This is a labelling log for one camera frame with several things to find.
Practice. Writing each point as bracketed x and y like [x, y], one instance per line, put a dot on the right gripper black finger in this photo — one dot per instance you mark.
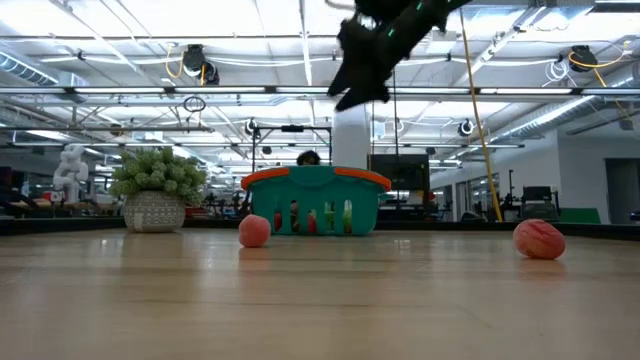
[365, 97]
[342, 80]

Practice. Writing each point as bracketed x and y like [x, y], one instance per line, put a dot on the pink peach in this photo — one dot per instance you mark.
[254, 231]

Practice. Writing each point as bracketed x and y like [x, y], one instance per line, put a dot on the red peach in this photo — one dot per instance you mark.
[539, 240]

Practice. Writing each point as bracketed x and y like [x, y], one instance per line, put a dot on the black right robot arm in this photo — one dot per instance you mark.
[435, 12]

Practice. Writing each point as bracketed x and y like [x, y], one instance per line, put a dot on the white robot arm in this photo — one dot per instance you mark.
[70, 172]

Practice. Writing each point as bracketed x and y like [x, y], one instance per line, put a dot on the long ceiling light strip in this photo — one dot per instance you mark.
[320, 90]

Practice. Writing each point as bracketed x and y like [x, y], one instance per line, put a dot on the black monitor screen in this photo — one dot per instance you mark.
[400, 172]

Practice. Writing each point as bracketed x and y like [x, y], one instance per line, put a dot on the person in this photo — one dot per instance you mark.
[308, 159]

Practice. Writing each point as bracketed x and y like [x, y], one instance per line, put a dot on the small black ceiling reel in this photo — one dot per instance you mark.
[465, 127]
[250, 127]

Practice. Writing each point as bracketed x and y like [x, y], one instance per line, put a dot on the teal basket with orange rim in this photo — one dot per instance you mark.
[360, 210]

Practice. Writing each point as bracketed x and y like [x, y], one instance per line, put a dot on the black machine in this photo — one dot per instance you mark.
[539, 197]

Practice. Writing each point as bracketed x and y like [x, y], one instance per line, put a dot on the potted green succulent plant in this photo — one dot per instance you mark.
[152, 212]

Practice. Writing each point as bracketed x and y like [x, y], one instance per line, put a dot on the green board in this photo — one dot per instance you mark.
[580, 216]

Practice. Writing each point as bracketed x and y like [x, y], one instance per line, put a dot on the black gantry frame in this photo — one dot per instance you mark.
[292, 128]

